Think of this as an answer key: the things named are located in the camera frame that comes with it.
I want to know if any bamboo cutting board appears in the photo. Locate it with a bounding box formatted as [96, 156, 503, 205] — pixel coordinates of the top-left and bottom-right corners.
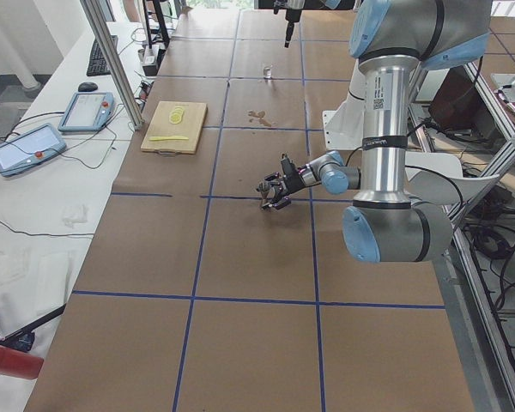
[141, 101, 207, 155]

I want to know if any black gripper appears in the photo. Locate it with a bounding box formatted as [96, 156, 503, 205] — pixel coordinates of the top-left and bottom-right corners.
[259, 154, 309, 210]
[273, 0, 303, 48]

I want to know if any red cylinder bottle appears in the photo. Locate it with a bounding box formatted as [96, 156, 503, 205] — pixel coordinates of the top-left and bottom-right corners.
[0, 345, 44, 380]

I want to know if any black computer mouse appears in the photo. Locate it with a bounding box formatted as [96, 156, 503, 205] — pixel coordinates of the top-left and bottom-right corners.
[77, 82, 99, 93]

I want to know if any blue teach pendant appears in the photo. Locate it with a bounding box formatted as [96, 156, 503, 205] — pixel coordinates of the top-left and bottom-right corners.
[58, 92, 114, 134]
[0, 124, 66, 177]

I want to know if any far blue teach pendant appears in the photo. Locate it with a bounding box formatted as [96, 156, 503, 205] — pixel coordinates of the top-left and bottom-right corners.
[58, 92, 114, 134]

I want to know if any near blue teach pendant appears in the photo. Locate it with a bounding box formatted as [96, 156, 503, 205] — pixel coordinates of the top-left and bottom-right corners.
[0, 124, 66, 177]

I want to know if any yellow plastic knife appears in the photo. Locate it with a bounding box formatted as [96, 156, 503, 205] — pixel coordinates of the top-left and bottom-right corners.
[148, 135, 189, 142]

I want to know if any clear glass cup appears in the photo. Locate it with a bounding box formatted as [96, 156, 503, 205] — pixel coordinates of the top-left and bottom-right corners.
[262, 64, 272, 80]

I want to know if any black keyboard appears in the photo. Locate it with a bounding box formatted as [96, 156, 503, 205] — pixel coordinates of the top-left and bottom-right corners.
[86, 39, 110, 76]

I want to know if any aluminium frame post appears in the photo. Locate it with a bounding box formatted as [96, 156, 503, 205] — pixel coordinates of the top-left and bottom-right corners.
[80, 0, 144, 130]

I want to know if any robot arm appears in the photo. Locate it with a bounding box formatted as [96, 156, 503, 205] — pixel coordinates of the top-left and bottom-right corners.
[258, 1, 492, 263]

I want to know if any steel double jigger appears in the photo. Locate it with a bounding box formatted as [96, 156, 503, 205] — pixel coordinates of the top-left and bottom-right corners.
[257, 181, 270, 209]

